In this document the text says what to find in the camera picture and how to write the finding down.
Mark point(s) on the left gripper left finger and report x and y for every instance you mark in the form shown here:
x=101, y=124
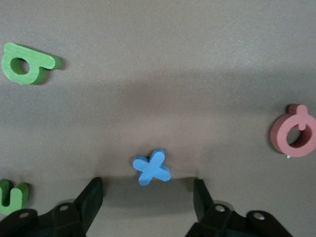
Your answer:
x=61, y=222

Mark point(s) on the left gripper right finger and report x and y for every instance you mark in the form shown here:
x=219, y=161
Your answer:
x=222, y=222

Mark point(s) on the green lowercase letter n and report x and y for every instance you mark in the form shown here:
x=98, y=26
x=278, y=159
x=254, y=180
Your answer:
x=17, y=197

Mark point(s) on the pink capital letter Q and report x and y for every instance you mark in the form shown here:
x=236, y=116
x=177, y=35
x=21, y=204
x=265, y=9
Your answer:
x=279, y=133

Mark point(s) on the green lowercase letter b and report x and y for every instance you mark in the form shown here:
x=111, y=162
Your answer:
x=37, y=58

